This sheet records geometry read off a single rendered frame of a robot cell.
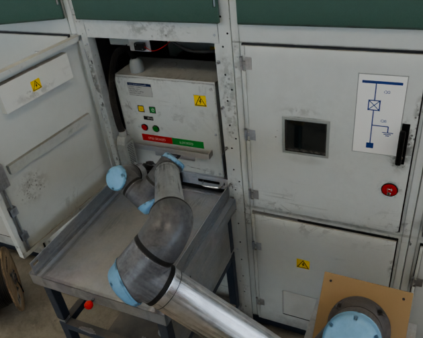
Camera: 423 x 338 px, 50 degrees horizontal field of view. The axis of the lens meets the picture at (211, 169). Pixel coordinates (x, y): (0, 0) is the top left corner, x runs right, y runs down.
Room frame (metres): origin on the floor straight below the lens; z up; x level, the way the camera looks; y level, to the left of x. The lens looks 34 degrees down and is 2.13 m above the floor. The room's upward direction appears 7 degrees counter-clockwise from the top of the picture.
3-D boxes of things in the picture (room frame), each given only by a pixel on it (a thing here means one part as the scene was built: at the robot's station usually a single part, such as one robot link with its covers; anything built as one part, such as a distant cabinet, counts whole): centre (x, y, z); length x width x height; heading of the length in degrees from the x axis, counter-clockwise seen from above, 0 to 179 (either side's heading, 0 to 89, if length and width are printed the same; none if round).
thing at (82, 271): (1.47, 0.34, 0.82); 0.68 x 0.62 x 0.06; 152
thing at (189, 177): (1.82, 0.16, 0.89); 0.54 x 0.05 x 0.06; 62
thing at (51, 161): (1.69, 0.67, 1.21); 0.63 x 0.07 x 0.74; 147
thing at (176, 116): (1.81, 0.16, 1.15); 0.48 x 0.01 x 0.48; 62
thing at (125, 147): (1.85, 0.38, 1.04); 0.08 x 0.05 x 0.17; 152
